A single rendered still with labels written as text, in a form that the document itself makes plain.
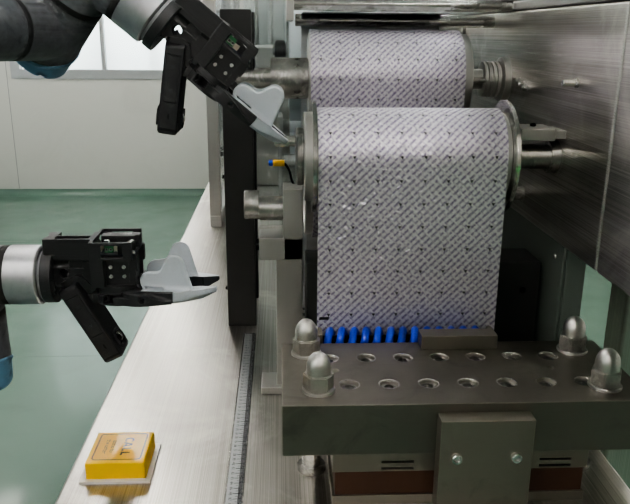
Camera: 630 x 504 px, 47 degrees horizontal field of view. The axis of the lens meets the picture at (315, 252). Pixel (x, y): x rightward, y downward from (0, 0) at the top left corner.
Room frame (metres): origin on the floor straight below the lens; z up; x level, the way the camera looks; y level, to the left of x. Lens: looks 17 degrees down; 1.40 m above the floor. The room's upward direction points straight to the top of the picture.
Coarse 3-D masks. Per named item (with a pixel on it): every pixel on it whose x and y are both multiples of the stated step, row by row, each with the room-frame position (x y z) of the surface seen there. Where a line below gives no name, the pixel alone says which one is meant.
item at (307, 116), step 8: (304, 112) 0.93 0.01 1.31; (304, 120) 0.91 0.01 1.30; (304, 128) 0.90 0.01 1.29; (312, 128) 0.90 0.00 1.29; (304, 136) 0.90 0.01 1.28; (312, 136) 0.89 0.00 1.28; (304, 144) 0.90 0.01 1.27; (312, 144) 0.89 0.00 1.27; (512, 144) 0.90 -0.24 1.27; (304, 152) 0.90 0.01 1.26; (312, 152) 0.88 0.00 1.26; (512, 152) 0.90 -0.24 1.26; (304, 160) 0.90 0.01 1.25; (312, 160) 0.88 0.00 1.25; (512, 160) 0.89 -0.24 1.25; (304, 168) 0.90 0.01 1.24; (312, 168) 0.88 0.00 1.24; (304, 176) 0.90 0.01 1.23; (312, 176) 0.88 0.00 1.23; (304, 184) 0.89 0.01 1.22; (312, 184) 0.89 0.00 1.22; (304, 192) 0.90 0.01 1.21; (304, 200) 0.92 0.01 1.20
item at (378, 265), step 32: (320, 224) 0.88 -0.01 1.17; (352, 224) 0.88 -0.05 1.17; (384, 224) 0.88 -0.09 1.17; (416, 224) 0.88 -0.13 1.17; (448, 224) 0.88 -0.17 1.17; (480, 224) 0.89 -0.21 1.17; (320, 256) 0.88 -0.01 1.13; (352, 256) 0.88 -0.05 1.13; (384, 256) 0.88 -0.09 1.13; (416, 256) 0.88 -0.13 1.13; (448, 256) 0.88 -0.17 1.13; (480, 256) 0.89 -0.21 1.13; (320, 288) 0.88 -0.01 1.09; (352, 288) 0.88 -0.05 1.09; (384, 288) 0.88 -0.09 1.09; (416, 288) 0.88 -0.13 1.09; (448, 288) 0.88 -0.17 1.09; (480, 288) 0.89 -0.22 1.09; (320, 320) 0.88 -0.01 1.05; (352, 320) 0.88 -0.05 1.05; (384, 320) 0.88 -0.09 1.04; (416, 320) 0.88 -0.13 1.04; (448, 320) 0.88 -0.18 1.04; (480, 320) 0.89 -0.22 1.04
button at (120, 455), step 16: (128, 432) 0.80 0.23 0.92; (144, 432) 0.80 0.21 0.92; (96, 448) 0.76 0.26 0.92; (112, 448) 0.76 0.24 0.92; (128, 448) 0.76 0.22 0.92; (144, 448) 0.76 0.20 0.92; (96, 464) 0.73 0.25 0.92; (112, 464) 0.73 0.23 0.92; (128, 464) 0.73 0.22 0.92; (144, 464) 0.74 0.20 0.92
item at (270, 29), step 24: (216, 0) 2.09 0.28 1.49; (240, 0) 1.90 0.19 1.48; (264, 0) 1.91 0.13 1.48; (264, 24) 1.91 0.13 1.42; (288, 24) 1.91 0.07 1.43; (264, 48) 1.91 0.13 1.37; (288, 48) 1.91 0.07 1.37; (288, 120) 1.91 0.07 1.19; (264, 144) 1.91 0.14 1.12; (264, 168) 1.91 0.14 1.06; (264, 192) 1.91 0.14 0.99
